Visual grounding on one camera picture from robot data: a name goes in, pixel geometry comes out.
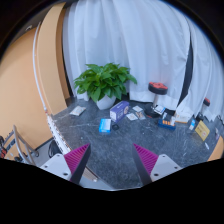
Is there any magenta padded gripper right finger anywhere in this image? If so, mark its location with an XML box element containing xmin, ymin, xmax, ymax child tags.
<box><xmin>132</xmin><ymin>144</ymin><xmax>181</xmax><ymax>185</ymax></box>

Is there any white curtain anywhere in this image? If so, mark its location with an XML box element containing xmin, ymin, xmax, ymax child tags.
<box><xmin>63</xmin><ymin>0</ymin><xmax>224</xmax><ymax>120</ymax></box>

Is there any white power cable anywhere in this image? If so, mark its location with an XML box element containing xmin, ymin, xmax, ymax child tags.
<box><xmin>32</xmin><ymin>21</ymin><xmax>50</xmax><ymax>116</ymax></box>

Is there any yellow black sign card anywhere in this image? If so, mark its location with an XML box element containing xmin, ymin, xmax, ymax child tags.
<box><xmin>195</xmin><ymin>121</ymin><xmax>210</xmax><ymax>140</ymax></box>

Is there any small white card packet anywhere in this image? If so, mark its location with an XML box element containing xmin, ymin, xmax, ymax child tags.
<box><xmin>126</xmin><ymin>113</ymin><xmax>138</xmax><ymax>121</ymax></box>

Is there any white plant pot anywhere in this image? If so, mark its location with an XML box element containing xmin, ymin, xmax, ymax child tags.
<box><xmin>97</xmin><ymin>95</ymin><xmax>116</xmax><ymax>110</ymax></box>

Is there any small dark round object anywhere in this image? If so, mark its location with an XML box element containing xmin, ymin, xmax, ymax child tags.
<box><xmin>112</xmin><ymin>124</ymin><xmax>119</xmax><ymax>130</ymax></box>

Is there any blue orange box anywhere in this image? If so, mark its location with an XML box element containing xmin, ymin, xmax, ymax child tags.
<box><xmin>158</xmin><ymin>113</ymin><xmax>176</xmax><ymax>130</ymax></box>

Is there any flat plastic packet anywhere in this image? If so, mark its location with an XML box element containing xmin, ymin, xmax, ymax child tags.
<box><xmin>70</xmin><ymin>106</ymin><xmax>86</xmax><ymax>116</ymax></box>

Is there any white power strip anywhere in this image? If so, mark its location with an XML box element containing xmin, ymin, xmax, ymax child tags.
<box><xmin>46</xmin><ymin>114</ymin><xmax>72</xmax><ymax>155</ymax></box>

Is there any metal chair frame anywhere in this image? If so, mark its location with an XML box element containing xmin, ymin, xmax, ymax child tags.
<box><xmin>13</xmin><ymin>126</ymin><xmax>39</xmax><ymax>165</ymax></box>

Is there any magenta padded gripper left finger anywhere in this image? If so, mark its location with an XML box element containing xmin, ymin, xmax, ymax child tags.
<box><xmin>41</xmin><ymin>144</ymin><xmax>91</xmax><ymax>184</ymax></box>

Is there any small blue white box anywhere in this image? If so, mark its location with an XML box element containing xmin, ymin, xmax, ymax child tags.
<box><xmin>99</xmin><ymin>119</ymin><xmax>111</xmax><ymax>133</ymax></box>

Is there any purple cardboard box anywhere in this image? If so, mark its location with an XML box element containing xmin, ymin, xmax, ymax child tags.
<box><xmin>110</xmin><ymin>101</ymin><xmax>129</xmax><ymax>122</ymax></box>

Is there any green leafy potted plant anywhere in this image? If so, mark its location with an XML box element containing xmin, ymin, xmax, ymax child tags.
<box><xmin>74</xmin><ymin>63</ymin><xmax>137</xmax><ymax>103</ymax></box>

